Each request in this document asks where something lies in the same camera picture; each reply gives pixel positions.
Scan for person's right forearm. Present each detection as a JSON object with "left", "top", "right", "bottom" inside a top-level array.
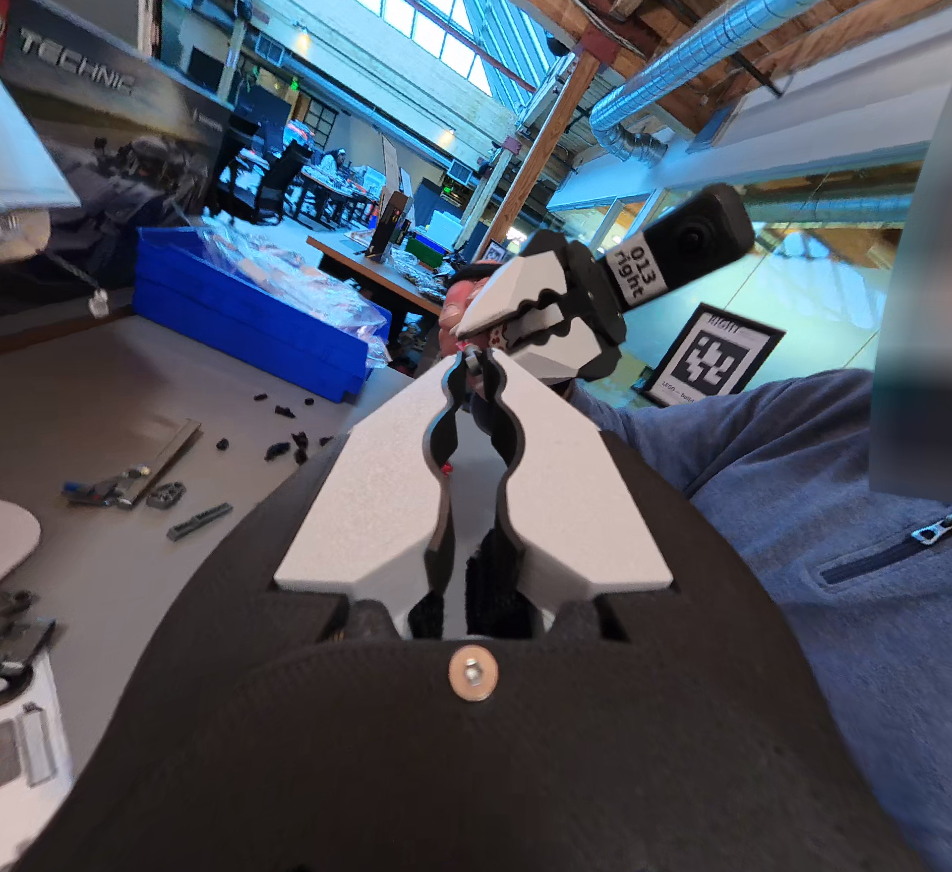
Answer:
[{"left": 569, "top": 366, "right": 879, "bottom": 518}]

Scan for sticker sheet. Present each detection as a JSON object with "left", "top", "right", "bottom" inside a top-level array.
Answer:
[{"left": 0, "top": 652, "right": 76, "bottom": 792}]

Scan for person's right hand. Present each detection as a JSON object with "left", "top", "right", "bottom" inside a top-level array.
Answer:
[{"left": 437, "top": 261, "right": 516, "bottom": 436}]

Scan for blue plastic bin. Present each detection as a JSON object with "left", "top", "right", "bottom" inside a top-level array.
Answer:
[{"left": 132, "top": 227, "right": 373, "bottom": 404}]

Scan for long dark grey lego beam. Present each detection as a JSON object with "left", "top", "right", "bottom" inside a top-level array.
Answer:
[{"left": 61, "top": 418, "right": 204, "bottom": 513}]

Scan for open instruction booklet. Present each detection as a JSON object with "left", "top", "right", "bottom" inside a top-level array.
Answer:
[{"left": 0, "top": 80, "right": 82, "bottom": 213}]

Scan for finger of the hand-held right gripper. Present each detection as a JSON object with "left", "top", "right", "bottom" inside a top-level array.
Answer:
[
  {"left": 494, "top": 303, "right": 605, "bottom": 386},
  {"left": 455, "top": 251, "right": 571, "bottom": 343}
]

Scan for black office chair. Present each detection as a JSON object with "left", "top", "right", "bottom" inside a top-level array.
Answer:
[{"left": 253, "top": 139, "right": 314, "bottom": 227}]

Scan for silver air duct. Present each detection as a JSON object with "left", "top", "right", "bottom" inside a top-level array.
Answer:
[{"left": 590, "top": 0, "right": 952, "bottom": 168}]

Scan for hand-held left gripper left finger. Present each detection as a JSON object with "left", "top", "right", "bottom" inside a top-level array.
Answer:
[{"left": 274, "top": 350, "right": 467, "bottom": 639}]

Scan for wooden office desk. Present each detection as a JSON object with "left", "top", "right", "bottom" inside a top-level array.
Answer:
[{"left": 306, "top": 233, "right": 448, "bottom": 320}]

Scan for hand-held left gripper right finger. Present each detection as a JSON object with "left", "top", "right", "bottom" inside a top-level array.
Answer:
[{"left": 483, "top": 350, "right": 674, "bottom": 639}]

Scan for person's blue clothed torso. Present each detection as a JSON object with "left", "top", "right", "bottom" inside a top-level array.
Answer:
[{"left": 688, "top": 366, "right": 952, "bottom": 872}]

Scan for framed marker poster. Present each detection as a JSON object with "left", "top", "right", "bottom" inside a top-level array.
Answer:
[{"left": 643, "top": 303, "right": 788, "bottom": 409}]

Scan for Lego Technic box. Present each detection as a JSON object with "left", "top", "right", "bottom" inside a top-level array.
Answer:
[{"left": 0, "top": 0, "right": 233, "bottom": 294}]

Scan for tall black carton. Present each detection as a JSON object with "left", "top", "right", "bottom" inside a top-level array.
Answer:
[{"left": 368, "top": 190, "right": 411, "bottom": 264}]

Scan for clear plastic bags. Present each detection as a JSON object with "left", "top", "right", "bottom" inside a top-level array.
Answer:
[{"left": 195, "top": 221, "right": 392, "bottom": 369}]

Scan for wooden support post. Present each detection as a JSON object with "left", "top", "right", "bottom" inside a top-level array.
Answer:
[{"left": 483, "top": 50, "right": 604, "bottom": 264}]

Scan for dark grey ribbed lego piece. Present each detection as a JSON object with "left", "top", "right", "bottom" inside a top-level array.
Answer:
[{"left": 166, "top": 502, "right": 235, "bottom": 543}]

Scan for white desk stand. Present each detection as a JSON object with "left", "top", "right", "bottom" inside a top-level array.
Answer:
[{"left": 0, "top": 500, "right": 43, "bottom": 580}]

